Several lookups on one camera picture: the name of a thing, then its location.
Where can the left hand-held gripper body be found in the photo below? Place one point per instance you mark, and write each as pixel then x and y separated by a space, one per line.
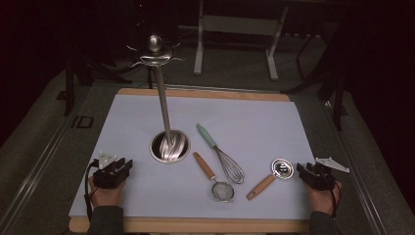
pixel 107 178

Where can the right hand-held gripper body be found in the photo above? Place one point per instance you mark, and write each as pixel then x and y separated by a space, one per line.
pixel 321 179

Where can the steel utensil stand with hooks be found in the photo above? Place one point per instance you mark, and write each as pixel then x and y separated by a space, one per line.
pixel 164 114

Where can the person's left hand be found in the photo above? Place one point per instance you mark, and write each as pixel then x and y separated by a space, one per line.
pixel 106 196

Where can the person's right hand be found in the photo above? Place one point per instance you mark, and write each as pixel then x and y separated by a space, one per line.
pixel 321 199

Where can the white work mat board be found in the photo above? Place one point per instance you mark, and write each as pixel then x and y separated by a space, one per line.
pixel 248 130

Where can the white metal stand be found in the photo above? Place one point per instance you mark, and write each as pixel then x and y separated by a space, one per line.
pixel 239 25

